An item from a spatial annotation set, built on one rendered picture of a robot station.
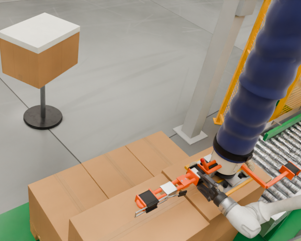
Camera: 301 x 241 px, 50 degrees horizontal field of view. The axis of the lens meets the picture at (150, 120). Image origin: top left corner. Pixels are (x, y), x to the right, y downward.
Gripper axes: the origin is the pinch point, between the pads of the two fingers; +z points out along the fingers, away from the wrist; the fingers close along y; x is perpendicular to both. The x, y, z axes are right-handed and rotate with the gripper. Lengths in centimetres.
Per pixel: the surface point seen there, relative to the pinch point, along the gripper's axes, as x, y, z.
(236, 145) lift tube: 17.7, -19.4, -5.9
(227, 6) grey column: 131, -41, 104
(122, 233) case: -47.2, 13.9, -0.9
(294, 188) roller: 112, 54, -26
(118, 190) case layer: -12, 54, 45
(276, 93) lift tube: 22, -54, -11
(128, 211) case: -36.9, 13.9, 7.7
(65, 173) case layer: -35, 54, 76
